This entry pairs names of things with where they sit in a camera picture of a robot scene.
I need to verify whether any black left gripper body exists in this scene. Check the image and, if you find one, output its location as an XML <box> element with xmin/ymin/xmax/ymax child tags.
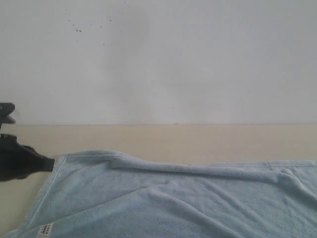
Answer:
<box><xmin>0</xmin><ymin>134</ymin><xmax>32</xmax><ymax>182</ymax></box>

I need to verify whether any light blue fleece towel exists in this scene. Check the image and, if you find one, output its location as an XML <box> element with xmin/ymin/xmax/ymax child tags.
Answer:
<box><xmin>5</xmin><ymin>150</ymin><xmax>317</xmax><ymax>238</ymax></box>

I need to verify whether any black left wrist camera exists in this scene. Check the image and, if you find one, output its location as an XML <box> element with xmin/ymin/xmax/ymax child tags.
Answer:
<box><xmin>0</xmin><ymin>103</ymin><xmax>16</xmax><ymax>127</ymax></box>

